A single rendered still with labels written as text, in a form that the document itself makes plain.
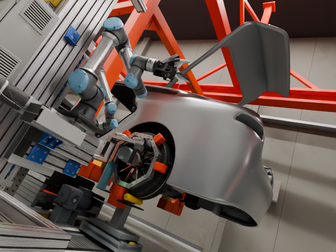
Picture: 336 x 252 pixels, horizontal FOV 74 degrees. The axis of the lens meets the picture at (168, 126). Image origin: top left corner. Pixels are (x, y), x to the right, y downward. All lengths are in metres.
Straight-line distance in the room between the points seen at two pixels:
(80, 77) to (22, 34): 0.32
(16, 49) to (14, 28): 0.09
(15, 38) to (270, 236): 5.41
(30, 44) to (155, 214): 5.51
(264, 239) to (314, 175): 1.78
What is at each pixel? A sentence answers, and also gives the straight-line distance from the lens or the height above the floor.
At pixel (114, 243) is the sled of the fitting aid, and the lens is 2.13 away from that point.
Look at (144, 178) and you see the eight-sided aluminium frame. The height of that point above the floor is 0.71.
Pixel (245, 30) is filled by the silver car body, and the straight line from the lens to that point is 3.18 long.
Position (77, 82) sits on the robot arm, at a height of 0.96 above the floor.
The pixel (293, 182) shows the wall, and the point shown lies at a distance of 5.89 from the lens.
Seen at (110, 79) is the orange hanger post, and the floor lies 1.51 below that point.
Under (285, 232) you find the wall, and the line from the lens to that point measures 5.70.
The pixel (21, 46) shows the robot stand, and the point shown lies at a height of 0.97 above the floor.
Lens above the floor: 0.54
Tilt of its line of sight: 19 degrees up
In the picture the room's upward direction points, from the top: 23 degrees clockwise
